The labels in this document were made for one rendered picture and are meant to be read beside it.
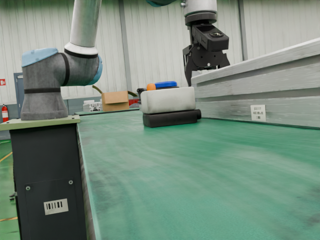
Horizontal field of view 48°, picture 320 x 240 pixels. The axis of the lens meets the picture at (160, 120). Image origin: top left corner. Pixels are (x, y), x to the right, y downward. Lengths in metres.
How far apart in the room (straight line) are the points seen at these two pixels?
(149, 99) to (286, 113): 0.24
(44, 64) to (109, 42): 10.74
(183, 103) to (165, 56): 11.58
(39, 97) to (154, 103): 0.67
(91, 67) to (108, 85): 10.47
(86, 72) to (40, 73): 0.16
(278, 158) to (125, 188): 0.10
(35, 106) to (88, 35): 0.29
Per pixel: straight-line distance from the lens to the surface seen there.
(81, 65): 1.25
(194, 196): 0.15
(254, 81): 0.47
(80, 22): 1.23
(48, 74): 1.20
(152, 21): 12.27
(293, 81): 0.40
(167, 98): 0.58
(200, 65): 0.79
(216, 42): 0.72
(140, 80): 11.89
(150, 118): 0.57
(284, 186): 0.16
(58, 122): 1.11
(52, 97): 1.20
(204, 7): 0.81
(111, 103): 2.83
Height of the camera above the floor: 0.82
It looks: 3 degrees down
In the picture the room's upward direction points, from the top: 5 degrees counter-clockwise
